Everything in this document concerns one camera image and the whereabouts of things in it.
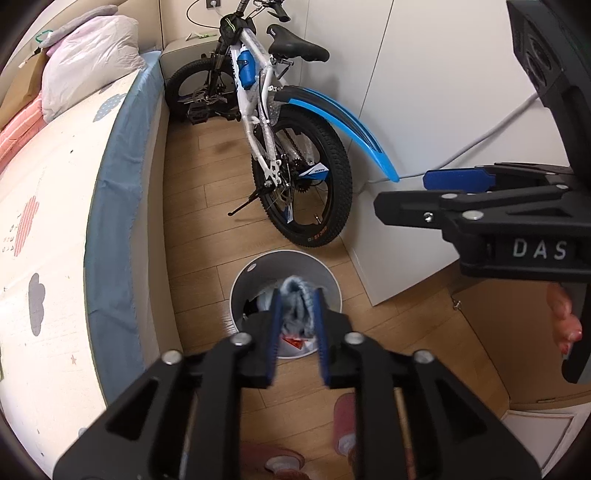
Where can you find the small metal floor latch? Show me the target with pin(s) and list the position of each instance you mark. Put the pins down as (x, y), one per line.
(456, 304)

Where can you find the white and blue bicycle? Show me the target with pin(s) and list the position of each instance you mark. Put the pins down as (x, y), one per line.
(334, 157)

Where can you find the person's right hand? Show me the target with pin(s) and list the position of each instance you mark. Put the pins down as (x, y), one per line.
(563, 323)

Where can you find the grey plush pillow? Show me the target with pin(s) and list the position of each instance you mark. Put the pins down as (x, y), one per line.
(92, 16)

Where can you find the pink striped blanket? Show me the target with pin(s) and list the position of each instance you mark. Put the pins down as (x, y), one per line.
(21, 134)

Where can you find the blue-grey knitted cloth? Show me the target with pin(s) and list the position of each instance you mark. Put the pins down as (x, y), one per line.
(298, 300)

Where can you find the white wardrobe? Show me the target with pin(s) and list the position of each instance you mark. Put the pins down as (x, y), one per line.
(415, 69)

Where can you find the white pillow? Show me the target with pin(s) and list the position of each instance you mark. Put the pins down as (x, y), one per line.
(92, 60)

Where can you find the small green packet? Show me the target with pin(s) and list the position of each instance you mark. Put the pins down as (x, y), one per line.
(201, 37)

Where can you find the grey bedside cabinet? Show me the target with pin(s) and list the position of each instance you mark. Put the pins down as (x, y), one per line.
(184, 55)

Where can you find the brown paper bag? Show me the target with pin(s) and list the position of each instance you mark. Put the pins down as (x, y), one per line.
(23, 87)

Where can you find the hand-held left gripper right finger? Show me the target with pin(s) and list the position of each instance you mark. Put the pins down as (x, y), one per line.
(322, 337)

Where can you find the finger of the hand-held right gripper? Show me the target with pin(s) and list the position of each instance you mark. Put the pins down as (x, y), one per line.
(406, 207)
(452, 179)

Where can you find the white wall socket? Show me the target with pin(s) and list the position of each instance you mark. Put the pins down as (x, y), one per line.
(213, 3)

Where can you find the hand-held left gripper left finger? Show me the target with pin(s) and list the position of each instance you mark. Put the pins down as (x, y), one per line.
(275, 332)

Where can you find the pink slipper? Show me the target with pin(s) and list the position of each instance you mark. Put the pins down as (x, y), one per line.
(344, 420)
(277, 461)

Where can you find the bed with blue sheet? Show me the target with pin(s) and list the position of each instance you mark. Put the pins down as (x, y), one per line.
(115, 230)

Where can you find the red paper packet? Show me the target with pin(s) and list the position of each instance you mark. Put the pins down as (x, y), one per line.
(293, 342)

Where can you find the white round bin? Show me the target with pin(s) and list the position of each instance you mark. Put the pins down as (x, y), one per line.
(295, 265)

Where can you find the green plastic hook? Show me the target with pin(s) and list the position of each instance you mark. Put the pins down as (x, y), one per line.
(44, 38)

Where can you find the white printed bed mat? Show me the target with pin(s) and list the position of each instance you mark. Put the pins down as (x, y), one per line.
(55, 230)

